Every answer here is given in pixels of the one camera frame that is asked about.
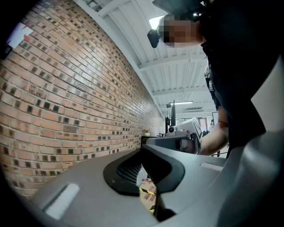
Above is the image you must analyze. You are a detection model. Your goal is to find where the printed flattened cardboard sheet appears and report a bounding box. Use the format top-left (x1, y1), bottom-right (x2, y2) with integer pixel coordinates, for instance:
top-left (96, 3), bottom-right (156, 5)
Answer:
top-left (139, 167), bottom-right (157, 211)

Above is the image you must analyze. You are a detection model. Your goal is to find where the person's right forearm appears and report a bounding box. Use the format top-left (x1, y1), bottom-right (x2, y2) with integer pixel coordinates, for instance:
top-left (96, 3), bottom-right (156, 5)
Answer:
top-left (198, 106), bottom-right (230, 156)

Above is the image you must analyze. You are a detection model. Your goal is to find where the person's black shirt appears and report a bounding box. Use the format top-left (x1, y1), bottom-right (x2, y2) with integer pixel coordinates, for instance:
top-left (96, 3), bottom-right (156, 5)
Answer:
top-left (198, 0), bottom-right (284, 158)

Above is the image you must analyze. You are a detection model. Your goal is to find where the person's head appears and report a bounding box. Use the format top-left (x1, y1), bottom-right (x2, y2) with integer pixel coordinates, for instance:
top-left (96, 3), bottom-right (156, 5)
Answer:
top-left (153, 0), bottom-right (207, 49)

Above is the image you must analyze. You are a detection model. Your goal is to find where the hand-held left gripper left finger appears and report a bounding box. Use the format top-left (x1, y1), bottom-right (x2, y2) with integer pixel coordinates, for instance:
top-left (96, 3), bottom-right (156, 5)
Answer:
top-left (31, 148), bottom-right (161, 227)

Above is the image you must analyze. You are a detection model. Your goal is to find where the square ceiling light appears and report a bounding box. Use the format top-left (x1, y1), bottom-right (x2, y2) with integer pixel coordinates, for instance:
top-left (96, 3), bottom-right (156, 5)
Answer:
top-left (148, 15), bottom-right (167, 29)

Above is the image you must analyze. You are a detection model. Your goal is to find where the black head camera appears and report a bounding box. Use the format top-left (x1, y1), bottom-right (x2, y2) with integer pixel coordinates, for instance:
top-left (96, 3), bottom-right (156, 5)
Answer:
top-left (147, 28), bottom-right (161, 49)

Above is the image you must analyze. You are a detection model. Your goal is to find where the white wall poster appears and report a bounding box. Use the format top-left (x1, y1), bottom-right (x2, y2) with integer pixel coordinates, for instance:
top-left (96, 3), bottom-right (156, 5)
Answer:
top-left (6, 22), bottom-right (34, 49)

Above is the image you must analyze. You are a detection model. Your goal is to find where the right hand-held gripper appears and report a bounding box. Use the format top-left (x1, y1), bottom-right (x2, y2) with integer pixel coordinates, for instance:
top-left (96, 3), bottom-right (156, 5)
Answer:
top-left (141, 117), bottom-right (204, 155)

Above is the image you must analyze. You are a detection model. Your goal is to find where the yellow black hazard tape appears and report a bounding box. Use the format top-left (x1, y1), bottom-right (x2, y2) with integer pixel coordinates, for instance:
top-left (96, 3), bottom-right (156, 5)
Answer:
top-left (139, 187), bottom-right (156, 214)

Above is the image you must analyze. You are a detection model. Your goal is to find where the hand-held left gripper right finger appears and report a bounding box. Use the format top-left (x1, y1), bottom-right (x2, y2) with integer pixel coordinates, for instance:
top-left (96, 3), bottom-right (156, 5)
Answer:
top-left (141, 56), bottom-right (284, 227)

